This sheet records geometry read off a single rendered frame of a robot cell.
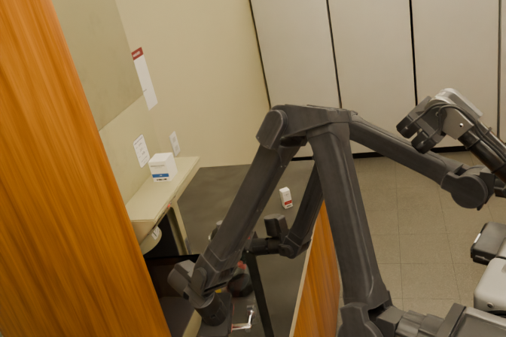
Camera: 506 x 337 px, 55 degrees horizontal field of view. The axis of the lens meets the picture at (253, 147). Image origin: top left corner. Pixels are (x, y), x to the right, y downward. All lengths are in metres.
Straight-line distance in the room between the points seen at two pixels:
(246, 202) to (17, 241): 0.58
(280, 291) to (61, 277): 0.76
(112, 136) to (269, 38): 3.04
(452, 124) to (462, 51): 3.29
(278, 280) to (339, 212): 0.97
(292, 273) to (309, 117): 1.03
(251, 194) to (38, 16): 0.50
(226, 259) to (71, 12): 0.63
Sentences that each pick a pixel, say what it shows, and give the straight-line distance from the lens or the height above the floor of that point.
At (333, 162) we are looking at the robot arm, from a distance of 0.81.
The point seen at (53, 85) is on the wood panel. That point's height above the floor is 1.87.
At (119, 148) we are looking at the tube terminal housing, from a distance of 1.24.
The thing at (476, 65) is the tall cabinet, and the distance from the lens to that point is 4.19.
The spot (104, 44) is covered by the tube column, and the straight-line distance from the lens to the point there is 1.24.
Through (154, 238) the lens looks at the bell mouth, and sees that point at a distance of 1.41.
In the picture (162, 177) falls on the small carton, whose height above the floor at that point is 1.52.
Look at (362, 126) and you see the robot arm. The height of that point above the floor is 1.55.
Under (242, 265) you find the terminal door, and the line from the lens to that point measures 1.17.
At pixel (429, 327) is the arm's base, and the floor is 1.49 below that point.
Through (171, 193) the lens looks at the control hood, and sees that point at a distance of 1.22.
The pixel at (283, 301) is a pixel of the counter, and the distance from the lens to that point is 1.67.
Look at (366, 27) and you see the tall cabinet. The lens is 4.04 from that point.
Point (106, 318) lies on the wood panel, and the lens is 1.29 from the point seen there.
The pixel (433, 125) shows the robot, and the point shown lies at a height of 1.70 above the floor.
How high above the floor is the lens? 2.06
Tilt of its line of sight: 24 degrees down
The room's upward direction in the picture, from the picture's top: 12 degrees counter-clockwise
